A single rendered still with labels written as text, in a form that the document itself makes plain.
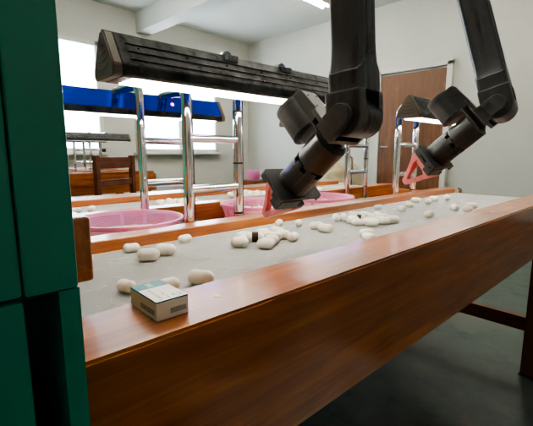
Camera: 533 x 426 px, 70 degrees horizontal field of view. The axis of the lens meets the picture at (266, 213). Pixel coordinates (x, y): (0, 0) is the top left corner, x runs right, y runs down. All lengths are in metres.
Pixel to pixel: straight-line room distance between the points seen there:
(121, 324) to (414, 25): 5.85
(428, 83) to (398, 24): 0.98
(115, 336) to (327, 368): 0.30
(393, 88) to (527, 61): 1.57
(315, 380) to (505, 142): 5.04
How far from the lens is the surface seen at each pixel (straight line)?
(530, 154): 5.39
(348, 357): 0.59
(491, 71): 0.92
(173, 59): 0.70
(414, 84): 5.82
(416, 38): 5.99
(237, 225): 0.92
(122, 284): 0.54
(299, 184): 0.62
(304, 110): 0.62
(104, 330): 0.39
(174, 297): 0.39
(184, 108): 0.91
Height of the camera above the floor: 0.92
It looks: 9 degrees down
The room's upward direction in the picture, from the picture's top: straight up
